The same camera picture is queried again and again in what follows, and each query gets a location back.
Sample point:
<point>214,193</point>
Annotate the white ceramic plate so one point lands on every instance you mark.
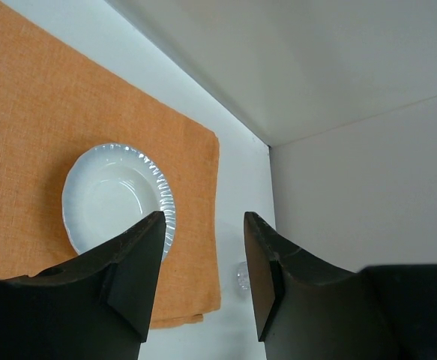
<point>109,189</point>

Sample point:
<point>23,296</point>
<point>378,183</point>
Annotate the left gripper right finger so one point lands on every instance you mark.
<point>306,308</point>

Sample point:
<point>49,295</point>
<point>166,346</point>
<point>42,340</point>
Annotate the orange cloth napkin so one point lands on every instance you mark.
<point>55,104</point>

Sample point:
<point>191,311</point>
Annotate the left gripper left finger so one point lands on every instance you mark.
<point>97,305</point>

